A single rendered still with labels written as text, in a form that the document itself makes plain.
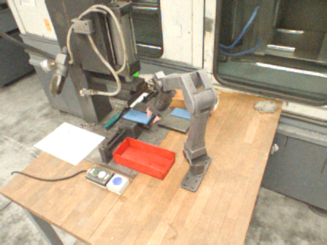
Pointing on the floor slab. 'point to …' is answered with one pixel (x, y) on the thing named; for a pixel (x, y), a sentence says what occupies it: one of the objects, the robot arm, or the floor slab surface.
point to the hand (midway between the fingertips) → (152, 119)
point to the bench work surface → (158, 188)
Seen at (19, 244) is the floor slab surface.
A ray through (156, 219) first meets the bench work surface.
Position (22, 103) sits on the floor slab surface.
